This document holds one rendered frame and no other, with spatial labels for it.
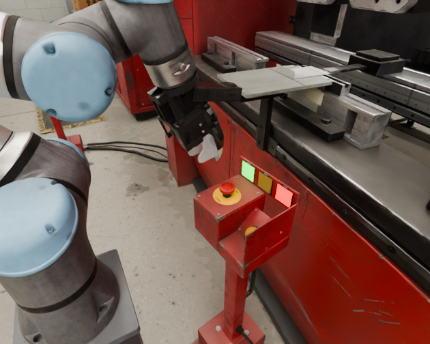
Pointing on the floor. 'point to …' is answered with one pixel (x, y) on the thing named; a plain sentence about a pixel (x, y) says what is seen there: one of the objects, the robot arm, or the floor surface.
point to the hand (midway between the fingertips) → (217, 153)
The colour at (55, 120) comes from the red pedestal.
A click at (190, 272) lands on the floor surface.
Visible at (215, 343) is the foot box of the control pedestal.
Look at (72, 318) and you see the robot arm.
